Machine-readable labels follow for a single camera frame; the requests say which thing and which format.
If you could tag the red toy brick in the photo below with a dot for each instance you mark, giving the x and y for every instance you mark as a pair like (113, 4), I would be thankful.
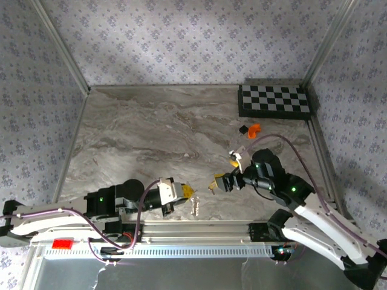
(63, 243)

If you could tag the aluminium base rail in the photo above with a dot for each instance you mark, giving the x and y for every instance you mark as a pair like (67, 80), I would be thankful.
(196, 232)

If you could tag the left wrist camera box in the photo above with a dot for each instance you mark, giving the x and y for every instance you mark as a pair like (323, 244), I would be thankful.
(167, 190)

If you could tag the small circuit board with lights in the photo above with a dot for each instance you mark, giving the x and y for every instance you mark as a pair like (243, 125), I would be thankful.
(282, 250)

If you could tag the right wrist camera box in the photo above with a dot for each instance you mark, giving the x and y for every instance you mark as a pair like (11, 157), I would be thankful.
(242, 158)

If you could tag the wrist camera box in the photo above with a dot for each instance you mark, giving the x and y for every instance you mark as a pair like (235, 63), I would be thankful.
(242, 158)
(167, 190)

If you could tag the aluminium corner post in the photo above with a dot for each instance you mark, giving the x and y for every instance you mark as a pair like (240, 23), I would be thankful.
(62, 45)
(329, 42)

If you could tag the small black block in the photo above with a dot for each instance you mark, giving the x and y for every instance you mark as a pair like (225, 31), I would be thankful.
(243, 130)

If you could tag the black grey chessboard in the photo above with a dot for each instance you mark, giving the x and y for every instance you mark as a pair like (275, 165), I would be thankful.
(275, 99)

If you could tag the shiny metal sheet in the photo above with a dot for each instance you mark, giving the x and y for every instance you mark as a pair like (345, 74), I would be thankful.
(193, 275)

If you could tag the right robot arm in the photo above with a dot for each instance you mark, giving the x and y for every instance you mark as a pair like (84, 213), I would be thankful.
(320, 241)

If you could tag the aluminium table edge rail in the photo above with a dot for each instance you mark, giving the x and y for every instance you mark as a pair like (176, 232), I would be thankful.
(74, 130)
(166, 86)

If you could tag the key with yellow tag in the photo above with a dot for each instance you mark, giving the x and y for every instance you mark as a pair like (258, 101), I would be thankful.
(214, 184)

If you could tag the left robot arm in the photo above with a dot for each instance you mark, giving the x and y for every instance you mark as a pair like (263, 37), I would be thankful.
(45, 223)

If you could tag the orange plastic piece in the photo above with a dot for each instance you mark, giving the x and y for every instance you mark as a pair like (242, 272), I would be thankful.
(254, 130)

